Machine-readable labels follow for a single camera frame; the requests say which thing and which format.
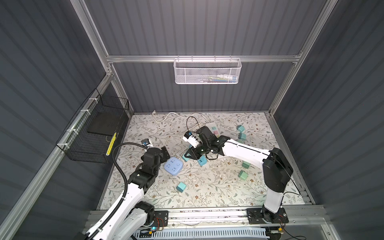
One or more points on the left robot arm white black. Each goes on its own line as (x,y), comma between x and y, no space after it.
(129,212)

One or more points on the white multicolour power strip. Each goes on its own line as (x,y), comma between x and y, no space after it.
(213,128)

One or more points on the light blue square power socket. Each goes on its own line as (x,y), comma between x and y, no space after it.
(173,166)

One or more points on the items in white basket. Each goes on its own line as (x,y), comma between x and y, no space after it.
(220,79)

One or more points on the green charger cube lower right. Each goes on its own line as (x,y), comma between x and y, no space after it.
(243,175)

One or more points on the yellow striped item in basket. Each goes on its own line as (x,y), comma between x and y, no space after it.
(111,145)

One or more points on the black wire mesh basket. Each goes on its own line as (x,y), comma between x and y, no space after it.
(78,145)

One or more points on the teal power strip with USB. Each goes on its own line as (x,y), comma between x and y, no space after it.
(201,161)

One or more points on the green charger cube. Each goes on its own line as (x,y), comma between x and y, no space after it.
(246,165)
(243,175)

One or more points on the teal charger cube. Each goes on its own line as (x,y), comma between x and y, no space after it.
(240,128)
(242,136)
(181,187)

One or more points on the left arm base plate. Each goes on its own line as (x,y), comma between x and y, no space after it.
(158,219)

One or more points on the white wire mesh basket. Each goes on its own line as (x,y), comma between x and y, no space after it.
(189,71)

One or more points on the teal charger cube front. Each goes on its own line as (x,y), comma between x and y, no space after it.
(181,187)

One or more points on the black pad in basket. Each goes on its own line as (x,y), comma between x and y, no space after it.
(105,124)

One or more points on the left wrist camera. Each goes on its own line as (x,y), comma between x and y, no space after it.
(147,143)

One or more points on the white slotted cable duct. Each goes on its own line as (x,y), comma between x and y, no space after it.
(243,233)

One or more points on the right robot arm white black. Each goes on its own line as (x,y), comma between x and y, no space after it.
(275,167)

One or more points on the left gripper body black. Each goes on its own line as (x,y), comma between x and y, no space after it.
(163,156)

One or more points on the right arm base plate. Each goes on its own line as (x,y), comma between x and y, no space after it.
(264,216)

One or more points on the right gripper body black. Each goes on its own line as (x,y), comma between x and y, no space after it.
(204,147)

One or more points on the teal charger cube top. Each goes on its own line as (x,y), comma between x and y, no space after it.
(240,128)

